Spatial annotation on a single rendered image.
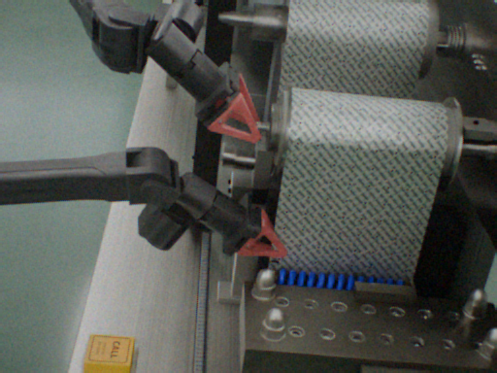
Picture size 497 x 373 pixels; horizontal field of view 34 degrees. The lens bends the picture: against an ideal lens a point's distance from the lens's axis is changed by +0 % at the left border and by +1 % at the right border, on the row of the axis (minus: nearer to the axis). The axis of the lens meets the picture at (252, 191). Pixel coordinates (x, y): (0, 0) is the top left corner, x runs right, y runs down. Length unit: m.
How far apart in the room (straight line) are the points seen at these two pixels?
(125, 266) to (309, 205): 0.42
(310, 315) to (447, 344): 0.20
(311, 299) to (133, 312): 0.32
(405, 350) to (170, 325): 0.40
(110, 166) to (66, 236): 2.06
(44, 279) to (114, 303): 1.60
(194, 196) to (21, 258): 1.96
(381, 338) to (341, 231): 0.18
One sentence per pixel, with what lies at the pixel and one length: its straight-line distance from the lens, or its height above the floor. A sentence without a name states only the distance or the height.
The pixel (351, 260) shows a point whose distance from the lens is 1.31.
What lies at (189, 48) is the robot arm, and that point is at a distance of 1.17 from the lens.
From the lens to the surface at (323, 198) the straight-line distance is 1.25.
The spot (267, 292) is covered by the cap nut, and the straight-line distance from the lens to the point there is 1.24.
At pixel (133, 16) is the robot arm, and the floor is 1.41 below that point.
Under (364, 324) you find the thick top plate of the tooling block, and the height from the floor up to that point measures 1.03.
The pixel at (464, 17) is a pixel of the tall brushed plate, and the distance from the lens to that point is 1.56.
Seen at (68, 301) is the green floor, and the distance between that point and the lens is 2.91.
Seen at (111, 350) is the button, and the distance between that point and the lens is 1.29.
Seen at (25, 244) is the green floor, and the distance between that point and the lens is 3.20.
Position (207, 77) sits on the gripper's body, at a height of 1.34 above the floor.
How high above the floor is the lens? 1.77
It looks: 29 degrees down
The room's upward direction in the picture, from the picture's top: 8 degrees clockwise
